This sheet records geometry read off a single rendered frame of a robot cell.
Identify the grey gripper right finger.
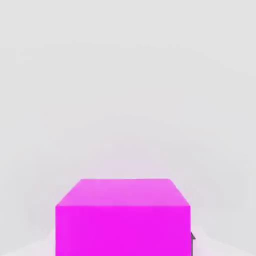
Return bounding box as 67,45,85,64
190,227,221,256

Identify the small magenta cube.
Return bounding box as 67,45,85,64
55,178,191,256

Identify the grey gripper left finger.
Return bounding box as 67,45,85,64
25,227,56,256

